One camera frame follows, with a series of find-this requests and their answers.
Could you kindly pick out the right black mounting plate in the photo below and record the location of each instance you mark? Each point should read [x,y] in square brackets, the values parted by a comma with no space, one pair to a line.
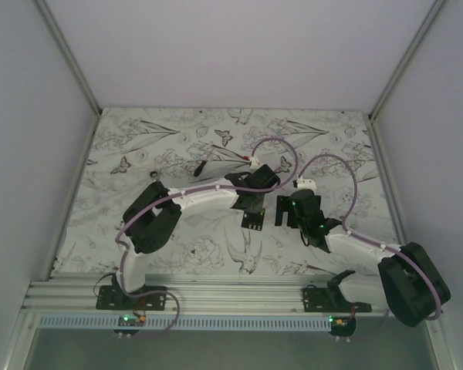
[326,300]

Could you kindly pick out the black mounting plate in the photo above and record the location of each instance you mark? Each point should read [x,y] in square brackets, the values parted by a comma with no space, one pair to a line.
[326,300]
[111,298]

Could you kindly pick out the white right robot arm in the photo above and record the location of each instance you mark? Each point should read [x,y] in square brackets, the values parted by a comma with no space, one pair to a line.
[402,278]

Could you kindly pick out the black fuse box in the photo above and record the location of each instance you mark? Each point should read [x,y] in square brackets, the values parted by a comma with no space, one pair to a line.
[253,220]

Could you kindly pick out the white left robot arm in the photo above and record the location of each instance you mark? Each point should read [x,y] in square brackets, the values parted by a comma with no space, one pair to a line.
[151,219]

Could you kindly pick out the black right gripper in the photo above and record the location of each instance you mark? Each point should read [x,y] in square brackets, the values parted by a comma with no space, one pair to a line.
[284,205]

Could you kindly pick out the white slotted cable duct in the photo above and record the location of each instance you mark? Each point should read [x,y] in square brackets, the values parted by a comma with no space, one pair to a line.
[158,322]

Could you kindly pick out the aluminium frame post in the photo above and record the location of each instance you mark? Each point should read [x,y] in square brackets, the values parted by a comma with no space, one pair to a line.
[50,21]
[432,15]

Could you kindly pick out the controller board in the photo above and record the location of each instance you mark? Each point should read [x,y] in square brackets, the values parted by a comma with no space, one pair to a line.
[342,328]
[129,325]

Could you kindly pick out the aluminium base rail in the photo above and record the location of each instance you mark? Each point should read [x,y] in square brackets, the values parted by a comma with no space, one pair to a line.
[195,297]

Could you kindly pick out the left controller board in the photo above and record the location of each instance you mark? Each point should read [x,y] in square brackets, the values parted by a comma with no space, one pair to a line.
[129,325]

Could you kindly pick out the right controller board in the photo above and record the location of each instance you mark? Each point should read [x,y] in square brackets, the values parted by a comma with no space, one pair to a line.
[342,328]

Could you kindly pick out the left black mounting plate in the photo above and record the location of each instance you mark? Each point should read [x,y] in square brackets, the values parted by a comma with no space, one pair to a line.
[111,298]

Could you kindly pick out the aluminium frame post left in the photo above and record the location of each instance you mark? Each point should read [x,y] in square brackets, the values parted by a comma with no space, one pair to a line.
[50,21]

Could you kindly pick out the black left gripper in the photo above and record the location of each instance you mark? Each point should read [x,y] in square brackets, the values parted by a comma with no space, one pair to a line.
[259,206]

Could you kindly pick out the aluminium frame post right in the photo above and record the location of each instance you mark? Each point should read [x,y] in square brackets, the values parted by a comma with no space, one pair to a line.
[432,15]

